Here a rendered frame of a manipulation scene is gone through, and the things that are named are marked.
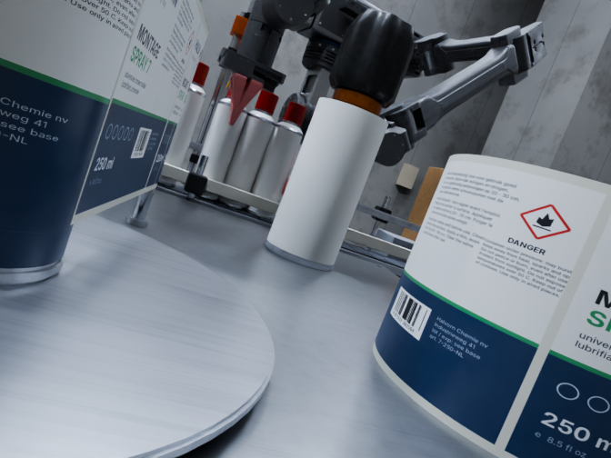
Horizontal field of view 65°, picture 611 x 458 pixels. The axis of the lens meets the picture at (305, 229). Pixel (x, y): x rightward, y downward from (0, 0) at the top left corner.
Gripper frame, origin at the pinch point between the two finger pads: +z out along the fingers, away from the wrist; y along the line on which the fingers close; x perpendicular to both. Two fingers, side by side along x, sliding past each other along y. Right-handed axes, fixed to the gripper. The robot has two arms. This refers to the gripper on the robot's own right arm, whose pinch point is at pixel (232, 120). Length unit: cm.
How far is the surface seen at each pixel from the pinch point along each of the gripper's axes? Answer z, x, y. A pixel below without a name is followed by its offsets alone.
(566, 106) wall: -232, 543, 494
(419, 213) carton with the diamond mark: 2, 41, 59
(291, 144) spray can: 0.0, 3.6, 11.0
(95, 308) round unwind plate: 13, -57, -7
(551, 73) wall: -286, 595, 485
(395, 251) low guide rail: 10.9, 1.4, 35.6
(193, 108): 0.5, 3.6, -6.1
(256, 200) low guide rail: 10.7, 1.8, 8.4
